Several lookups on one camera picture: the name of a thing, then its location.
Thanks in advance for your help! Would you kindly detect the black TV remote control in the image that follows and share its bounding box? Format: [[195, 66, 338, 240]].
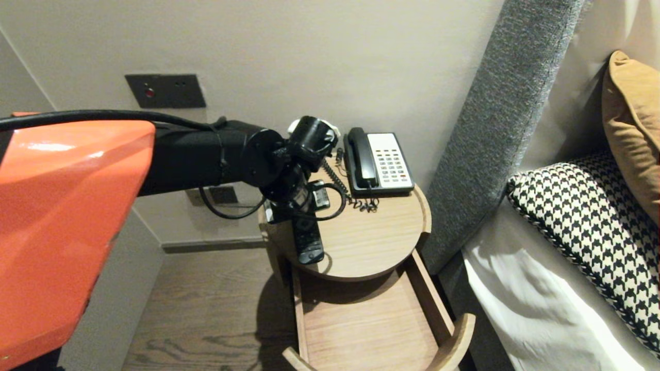
[[292, 219, 326, 265]]

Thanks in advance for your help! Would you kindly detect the curved-front wooden drawer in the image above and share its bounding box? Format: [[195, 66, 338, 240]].
[[283, 250, 476, 371]]

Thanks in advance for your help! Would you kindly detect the round wooden nightstand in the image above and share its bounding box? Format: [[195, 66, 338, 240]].
[[258, 170, 432, 289]]

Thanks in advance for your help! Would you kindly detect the black telephone handset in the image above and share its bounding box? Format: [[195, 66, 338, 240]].
[[348, 127, 378, 189]]

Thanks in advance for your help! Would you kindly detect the black and white telephone base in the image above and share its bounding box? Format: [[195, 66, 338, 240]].
[[343, 132, 415, 197]]

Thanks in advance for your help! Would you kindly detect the grey upholstered headboard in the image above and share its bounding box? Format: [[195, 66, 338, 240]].
[[422, 0, 586, 275]]

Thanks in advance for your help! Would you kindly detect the white bed sheet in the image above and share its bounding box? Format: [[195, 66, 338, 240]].
[[461, 198, 660, 371]]

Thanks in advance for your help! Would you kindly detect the black white houndstooth pillow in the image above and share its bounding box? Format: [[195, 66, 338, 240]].
[[504, 152, 660, 355]]

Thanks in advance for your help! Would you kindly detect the mustard brown cushion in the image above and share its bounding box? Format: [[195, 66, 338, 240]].
[[601, 50, 660, 227]]

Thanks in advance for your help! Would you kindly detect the black coiled telephone cord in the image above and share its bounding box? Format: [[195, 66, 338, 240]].
[[322, 147, 381, 213]]

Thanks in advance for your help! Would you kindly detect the dark wall outlet plate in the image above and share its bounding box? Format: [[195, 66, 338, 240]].
[[209, 186, 239, 205]]

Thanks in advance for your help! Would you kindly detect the grey wall baseboard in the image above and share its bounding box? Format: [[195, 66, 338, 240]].
[[162, 237, 269, 255]]

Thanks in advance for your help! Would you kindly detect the dark wall switch panel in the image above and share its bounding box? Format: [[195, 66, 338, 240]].
[[125, 74, 207, 109]]

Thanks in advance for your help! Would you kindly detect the grey upholstered bed frame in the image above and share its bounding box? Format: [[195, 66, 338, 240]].
[[438, 252, 516, 371]]

